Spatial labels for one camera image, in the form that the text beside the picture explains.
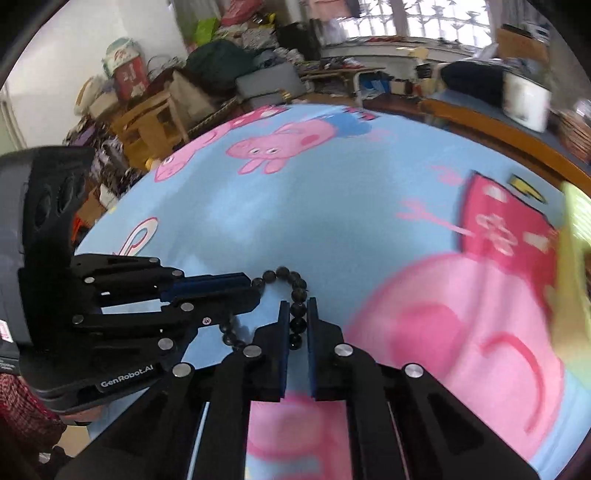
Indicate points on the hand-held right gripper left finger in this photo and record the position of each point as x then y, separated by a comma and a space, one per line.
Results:
284, 332

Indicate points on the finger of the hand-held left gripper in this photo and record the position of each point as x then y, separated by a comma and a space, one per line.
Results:
231, 300
212, 282

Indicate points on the white enamel mug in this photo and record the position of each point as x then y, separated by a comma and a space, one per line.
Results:
526, 101

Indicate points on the green plastic basket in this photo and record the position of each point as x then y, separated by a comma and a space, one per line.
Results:
575, 258

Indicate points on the cardboard box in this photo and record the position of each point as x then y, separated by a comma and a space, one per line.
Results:
521, 45

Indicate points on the white and green packet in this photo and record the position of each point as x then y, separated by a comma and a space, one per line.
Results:
122, 51

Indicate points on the low wooden platform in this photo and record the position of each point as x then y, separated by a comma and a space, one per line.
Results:
498, 134

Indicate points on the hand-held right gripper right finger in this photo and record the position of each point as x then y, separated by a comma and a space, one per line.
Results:
312, 332

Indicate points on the dark cushion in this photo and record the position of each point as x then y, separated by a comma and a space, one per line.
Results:
471, 81

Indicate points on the black bag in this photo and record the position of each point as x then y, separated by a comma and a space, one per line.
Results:
298, 39

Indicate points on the bright green bag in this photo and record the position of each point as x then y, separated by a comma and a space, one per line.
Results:
206, 31

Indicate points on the red bag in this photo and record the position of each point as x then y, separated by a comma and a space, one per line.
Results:
236, 11

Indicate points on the wooden stool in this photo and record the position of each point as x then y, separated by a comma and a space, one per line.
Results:
147, 129

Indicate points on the blue cartoon pig printed blanket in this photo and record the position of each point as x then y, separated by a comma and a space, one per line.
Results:
323, 207

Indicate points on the red box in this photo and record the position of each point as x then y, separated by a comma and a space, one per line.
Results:
130, 82

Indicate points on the beige bag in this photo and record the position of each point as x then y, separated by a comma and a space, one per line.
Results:
191, 99

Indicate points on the window with patterned grille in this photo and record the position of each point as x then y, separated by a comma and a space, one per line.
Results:
429, 21

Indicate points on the round woven basket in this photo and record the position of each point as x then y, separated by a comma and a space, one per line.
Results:
577, 136

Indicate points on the grey bag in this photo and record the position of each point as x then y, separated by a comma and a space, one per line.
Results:
270, 81

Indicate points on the person's left forearm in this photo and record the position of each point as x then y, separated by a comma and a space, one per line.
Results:
27, 406

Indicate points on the dark green bag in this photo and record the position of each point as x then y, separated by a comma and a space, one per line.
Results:
219, 64

